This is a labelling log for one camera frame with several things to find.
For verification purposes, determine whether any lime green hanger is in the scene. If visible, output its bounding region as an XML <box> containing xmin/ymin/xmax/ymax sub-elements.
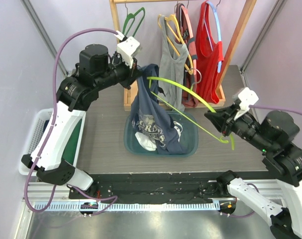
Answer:
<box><xmin>147</xmin><ymin>76</ymin><xmax>236</xmax><ymax>150</ymax></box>

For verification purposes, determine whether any navy blue tank top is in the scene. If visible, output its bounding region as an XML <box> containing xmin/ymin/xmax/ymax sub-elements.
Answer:
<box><xmin>129</xmin><ymin>64</ymin><xmax>186</xmax><ymax>154</ymax></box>

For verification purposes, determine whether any dark green hanger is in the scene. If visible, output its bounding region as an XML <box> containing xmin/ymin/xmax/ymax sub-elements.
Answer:
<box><xmin>122</xmin><ymin>7</ymin><xmax>146</xmax><ymax>37</ymax></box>

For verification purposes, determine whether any white tank top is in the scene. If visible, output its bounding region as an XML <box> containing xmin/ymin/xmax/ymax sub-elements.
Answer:
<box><xmin>135</xmin><ymin>132</ymin><xmax>157</xmax><ymax>151</ymax></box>

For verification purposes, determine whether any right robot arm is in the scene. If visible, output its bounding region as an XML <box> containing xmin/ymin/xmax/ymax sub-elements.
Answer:
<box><xmin>204</xmin><ymin>103</ymin><xmax>302</xmax><ymax>239</ymax></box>

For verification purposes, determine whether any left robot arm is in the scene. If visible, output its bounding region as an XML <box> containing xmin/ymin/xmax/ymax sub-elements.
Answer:
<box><xmin>21</xmin><ymin>41</ymin><xmax>141</xmax><ymax>199</ymax></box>

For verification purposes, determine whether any grey tank top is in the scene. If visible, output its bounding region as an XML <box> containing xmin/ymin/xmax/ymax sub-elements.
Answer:
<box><xmin>158</xmin><ymin>16</ymin><xmax>189</xmax><ymax>112</ymax></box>

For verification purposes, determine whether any light blue hanger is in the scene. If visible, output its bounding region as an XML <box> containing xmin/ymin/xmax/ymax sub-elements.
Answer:
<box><xmin>202</xmin><ymin>0</ymin><xmax>223</xmax><ymax>73</ymax></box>

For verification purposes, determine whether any pink tank top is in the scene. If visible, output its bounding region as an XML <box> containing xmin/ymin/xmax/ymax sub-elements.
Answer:
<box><xmin>175</xmin><ymin>3</ymin><xmax>201</xmax><ymax>93</ymax></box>

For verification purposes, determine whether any red tank top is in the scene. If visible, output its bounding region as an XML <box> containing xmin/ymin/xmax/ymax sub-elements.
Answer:
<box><xmin>195</xmin><ymin>2</ymin><xmax>224</xmax><ymax>104</ymax></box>

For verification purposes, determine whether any yellow hanger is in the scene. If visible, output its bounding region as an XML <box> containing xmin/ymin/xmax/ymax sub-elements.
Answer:
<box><xmin>157</xmin><ymin>14</ymin><xmax>194</xmax><ymax>75</ymax></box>

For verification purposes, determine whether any pink hanger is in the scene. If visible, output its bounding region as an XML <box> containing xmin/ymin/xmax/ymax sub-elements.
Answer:
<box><xmin>180</xmin><ymin>5</ymin><xmax>198</xmax><ymax>75</ymax></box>

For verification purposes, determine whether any wooden clothes rack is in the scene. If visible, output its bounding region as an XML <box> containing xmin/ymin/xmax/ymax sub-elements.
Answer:
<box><xmin>109</xmin><ymin>0</ymin><xmax>257</xmax><ymax>108</ymax></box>

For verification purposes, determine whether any teal plastic tub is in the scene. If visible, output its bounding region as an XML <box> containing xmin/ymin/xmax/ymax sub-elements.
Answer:
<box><xmin>123</xmin><ymin>111</ymin><xmax>199</xmax><ymax>157</ymax></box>

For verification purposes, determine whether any green folded cloth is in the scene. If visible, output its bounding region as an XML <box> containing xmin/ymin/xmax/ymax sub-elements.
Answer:
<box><xmin>62</xmin><ymin>120</ymin><xmax>82</xmax><ymax>165</ymax></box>

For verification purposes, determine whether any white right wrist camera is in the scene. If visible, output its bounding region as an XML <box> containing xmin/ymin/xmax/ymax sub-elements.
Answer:
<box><xmin>232</xmin><ymin>87</ymin><xmax>259</xmax><ymax>120</ymax></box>

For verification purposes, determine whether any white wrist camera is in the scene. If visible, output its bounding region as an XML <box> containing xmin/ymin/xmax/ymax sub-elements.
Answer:
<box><xmin>232</xmin><ymin>87</ymin><xmax>259</xmax><ymax>120</ymax></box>
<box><xmin>115</xmin><ymin>30</ymin><xmax>142</xmax><ymax>69</ymax></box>

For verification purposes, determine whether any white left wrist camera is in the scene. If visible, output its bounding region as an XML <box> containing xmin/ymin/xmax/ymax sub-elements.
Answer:
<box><xmin>115</xmin><ymin>30</ymin><xmax>142</xmax><ymax>69</ymax></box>

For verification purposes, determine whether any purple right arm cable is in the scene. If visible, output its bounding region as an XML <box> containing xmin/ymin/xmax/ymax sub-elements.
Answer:
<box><xmin>220</xmin><ymin>104</ymin><xmax>302</xmax><ymax>219</ymax></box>

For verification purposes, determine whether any white slotted cable duct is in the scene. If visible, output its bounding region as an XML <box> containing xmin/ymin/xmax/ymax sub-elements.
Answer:
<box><xmin>46</xmin><ymin>201</ymin><xmax>220</xmax><ymax>212</ymax></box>

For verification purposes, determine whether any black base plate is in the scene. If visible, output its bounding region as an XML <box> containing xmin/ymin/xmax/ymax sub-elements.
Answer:
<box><xmin>69</xmin><ymin>170</ymin><xmax>239</xmax><ymax>204</ymax></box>

